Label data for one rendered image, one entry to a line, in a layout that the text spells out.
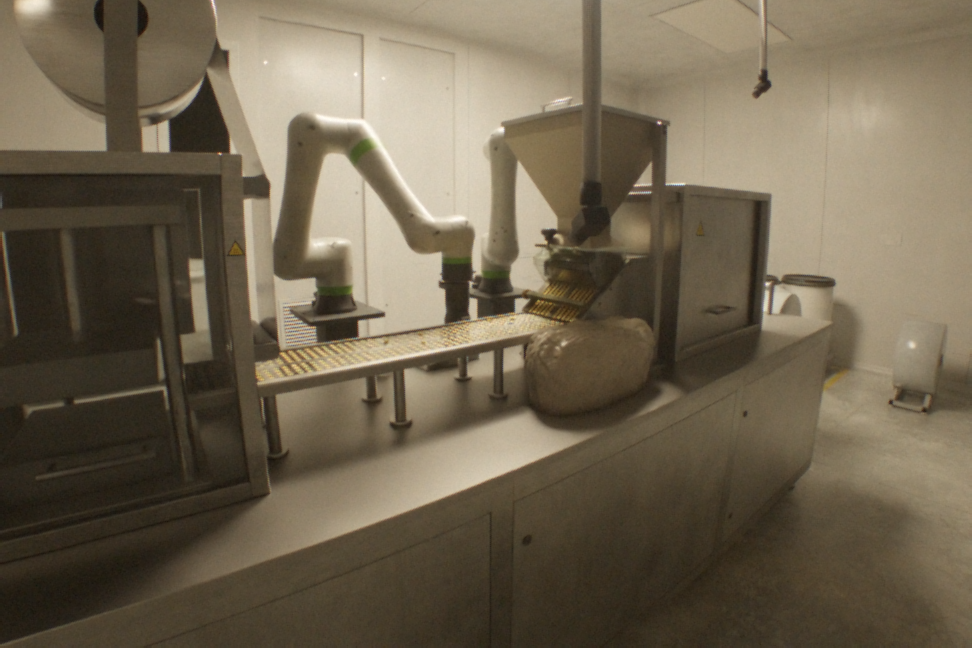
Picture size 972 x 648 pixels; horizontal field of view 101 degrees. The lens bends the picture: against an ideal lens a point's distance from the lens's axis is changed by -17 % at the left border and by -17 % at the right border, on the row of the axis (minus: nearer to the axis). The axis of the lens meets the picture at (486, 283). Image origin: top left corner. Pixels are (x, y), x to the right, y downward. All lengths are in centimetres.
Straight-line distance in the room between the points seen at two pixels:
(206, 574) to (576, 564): 76
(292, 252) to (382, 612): 103
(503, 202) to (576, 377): 90
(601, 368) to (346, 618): 70
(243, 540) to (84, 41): 76
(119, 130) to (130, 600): 63
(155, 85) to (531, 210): 382
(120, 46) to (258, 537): 74
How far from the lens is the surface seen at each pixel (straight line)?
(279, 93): 351
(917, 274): 467
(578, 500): 108
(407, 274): 377
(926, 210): 465
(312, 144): 143
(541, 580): 112
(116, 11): 90
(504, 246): 179
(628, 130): 135
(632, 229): 158
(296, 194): 148
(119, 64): 88
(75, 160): 76
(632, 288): 146
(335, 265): 162
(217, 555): 78
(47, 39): 92
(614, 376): 116
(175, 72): 90
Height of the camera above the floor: 125
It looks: 8 degrees down
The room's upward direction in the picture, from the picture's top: straight up
